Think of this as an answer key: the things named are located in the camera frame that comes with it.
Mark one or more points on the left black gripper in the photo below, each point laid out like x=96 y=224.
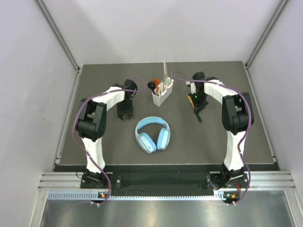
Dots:
x=129 y=112

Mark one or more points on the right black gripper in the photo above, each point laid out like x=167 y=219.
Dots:
x=198 y=107

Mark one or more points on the black ladle spoon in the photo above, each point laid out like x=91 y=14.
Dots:
x=152 y=86

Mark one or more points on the white compartment utensil container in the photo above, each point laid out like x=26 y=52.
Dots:
x=158 y=100

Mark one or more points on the small silver fork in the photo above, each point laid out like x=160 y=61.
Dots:
x=167 y=81

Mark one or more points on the knife with beige handle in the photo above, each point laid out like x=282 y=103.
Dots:
x=165 y=72

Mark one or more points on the white spoon horizontal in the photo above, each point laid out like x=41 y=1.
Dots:
x=163 y=87

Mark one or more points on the white spoon vertical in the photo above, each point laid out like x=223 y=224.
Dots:
x=159 y=91

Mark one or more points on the orange plastic spoon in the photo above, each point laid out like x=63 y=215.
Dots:
x=156 y=81

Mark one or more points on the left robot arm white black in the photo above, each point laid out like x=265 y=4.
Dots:
x=90 y=123

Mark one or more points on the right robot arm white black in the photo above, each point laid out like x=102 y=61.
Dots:
x=237 y=119

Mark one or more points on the blue over-ear headphones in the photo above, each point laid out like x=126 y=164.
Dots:
x=152 y=133

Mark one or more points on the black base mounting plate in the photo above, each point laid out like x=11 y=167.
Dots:
x=161 y=181

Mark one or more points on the aluminium frame rail front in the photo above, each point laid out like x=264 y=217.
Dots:
x=66 y=186

